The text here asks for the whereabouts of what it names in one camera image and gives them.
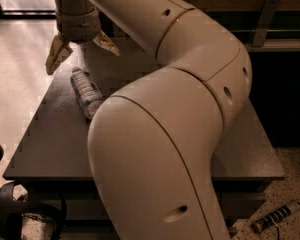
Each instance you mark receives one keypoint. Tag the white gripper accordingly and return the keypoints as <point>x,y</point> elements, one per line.
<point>78,28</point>

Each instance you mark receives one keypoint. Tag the wooden wall shelf ledge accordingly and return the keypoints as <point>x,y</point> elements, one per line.
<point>276,45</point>

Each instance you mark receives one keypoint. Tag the right metal bracket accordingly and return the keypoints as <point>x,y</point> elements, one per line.
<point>265,18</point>

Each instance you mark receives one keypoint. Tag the black robot base hoop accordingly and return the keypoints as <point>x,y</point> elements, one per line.
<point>11,212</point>

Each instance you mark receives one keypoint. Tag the white power strip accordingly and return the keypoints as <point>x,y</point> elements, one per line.
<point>276,216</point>

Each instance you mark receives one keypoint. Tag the blue label plastic water bottle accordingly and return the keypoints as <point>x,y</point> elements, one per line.
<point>87,93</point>

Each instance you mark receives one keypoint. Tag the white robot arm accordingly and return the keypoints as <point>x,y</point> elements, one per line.
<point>150,143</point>

